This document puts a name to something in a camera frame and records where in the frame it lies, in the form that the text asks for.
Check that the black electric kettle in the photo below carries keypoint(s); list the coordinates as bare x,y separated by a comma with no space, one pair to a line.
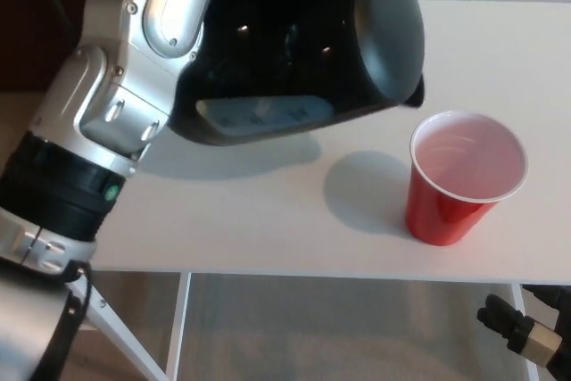
290,64

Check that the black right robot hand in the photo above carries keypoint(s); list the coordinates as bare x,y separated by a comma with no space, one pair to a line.
504,320

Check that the red plastic cup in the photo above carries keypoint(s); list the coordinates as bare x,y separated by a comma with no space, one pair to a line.
437,220

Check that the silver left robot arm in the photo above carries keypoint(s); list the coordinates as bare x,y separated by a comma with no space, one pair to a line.
111,64

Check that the grey mesh table shelf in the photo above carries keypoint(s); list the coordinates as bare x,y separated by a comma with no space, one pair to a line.
334,332

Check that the dark brown cabinet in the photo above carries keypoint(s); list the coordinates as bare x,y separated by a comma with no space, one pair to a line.
27,19

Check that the white metal table frame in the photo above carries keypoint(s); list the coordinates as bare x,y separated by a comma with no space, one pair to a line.
125,345

